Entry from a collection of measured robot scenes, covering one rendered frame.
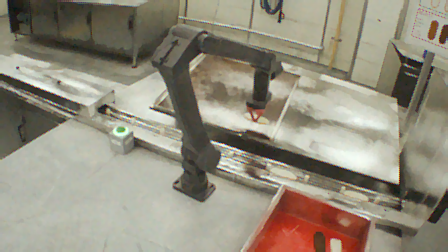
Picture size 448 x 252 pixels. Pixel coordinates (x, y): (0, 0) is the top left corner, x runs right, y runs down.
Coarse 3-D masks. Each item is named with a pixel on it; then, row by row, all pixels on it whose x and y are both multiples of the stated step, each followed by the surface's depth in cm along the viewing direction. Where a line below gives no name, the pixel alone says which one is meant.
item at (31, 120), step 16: (48, 64) 180; (96, 80) 165; (0, 96) 154; (16, 96) 143; (0, 112) 163; (16, 112) 153; (32, 112) 144; (48, 112) 137; (0, 128) 172; (16, 128) 161; (32, 128) 151; (48, 128) 144; (0, 144) 184; (16, 144) 171
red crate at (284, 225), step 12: (276, 216) 97; (288, 216) 97; (276, 228) 93; (288, 228) 93; (300, 228) 93; (312, 228) 93; (324, 228) 93; (264, 240) 88; (276, 240) 89; (288, 240) 89; (300, 240) 89; (312, 240) 89; (348, 240) 89
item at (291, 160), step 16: (144, 80) 169; (160, 80) 170; (128, 96) 152; (144, 96) 154; (144, 112) 141; (400, 112) 173; (176, 128) 134; (208, 128) 136; (400, 128) 155; (224, 144) 128; (240, 144) 129; (256, 144) 130; (400, 144) 141; (240, 160) 120; (288, 160) 123; (304, 160) 124; (336, 176) 117; (352, 176) 117; (384, 192) 110
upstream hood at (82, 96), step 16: (0, 64) 152; (16, 64) 153; (32, 64) 154; (0, 80) 147; (16, 80) 139; (32, 80) 138; (48, 80) 139; (64, 80) 140; (80, 80) 141; (48, 96) 132; (64, 96) 127; (80, 96) 128; (96, 96) 129; (112, 96) 137; (80, 112) 126; (96, 112) 129
